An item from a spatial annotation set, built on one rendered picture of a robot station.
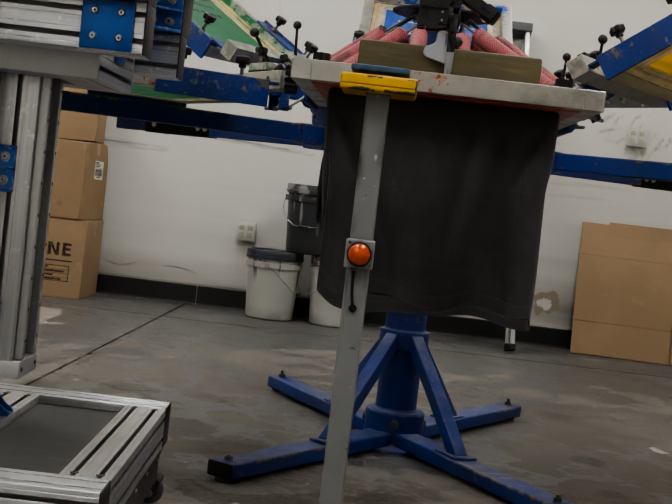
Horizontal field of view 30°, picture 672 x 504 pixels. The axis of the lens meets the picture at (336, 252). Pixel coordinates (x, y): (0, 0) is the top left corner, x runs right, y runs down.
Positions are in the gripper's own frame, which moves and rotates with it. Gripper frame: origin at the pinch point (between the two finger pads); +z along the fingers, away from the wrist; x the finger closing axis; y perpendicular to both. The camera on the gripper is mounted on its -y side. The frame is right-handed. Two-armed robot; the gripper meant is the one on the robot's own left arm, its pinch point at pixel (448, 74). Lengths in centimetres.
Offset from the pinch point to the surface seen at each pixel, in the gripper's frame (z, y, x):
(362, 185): 23.6, 13.4, 32.7
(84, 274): 84, 171, -418
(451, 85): 3.4, -0.4, 13.5
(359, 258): 36, 12, 37
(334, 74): 3.6, 21.4, 13.5
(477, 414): 95, -27, -174
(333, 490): 77, 13, 32
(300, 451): 95, 26, -82
